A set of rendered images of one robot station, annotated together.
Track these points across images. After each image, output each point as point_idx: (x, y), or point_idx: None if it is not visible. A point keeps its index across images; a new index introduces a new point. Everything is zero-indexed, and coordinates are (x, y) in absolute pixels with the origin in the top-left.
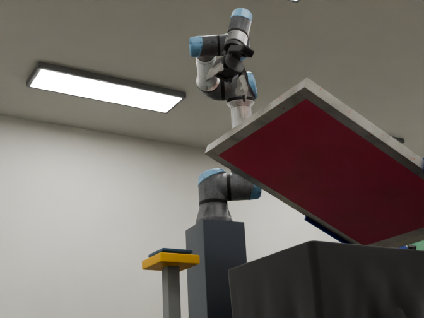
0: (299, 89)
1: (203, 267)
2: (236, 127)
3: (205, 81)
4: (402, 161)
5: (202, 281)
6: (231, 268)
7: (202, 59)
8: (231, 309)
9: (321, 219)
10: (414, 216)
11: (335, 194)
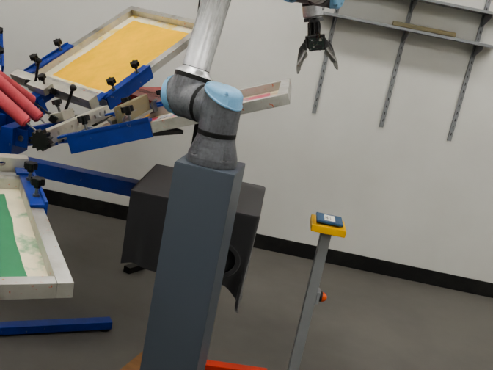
0: (291, 86)
1: (233, 219)
2: (289, 89)
3: (337, 69)
4: None
5: (229, 236)
6: (259, 214)
7: (322, 4)
8: (252, 248)
9: None
10: None
11: None
